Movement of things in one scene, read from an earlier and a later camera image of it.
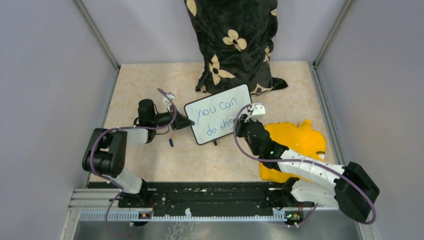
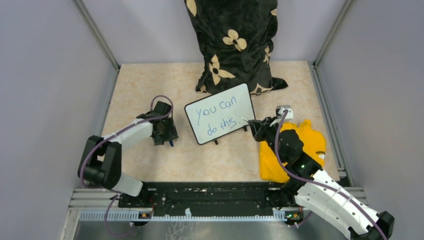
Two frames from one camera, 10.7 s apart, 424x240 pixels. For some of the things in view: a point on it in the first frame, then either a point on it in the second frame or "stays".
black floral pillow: (236, 38) stays
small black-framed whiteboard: (214, 115) stays
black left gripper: (181, 121) → (172, 133)
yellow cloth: (301, 139) stays
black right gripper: (241, 124) → (259, 128)
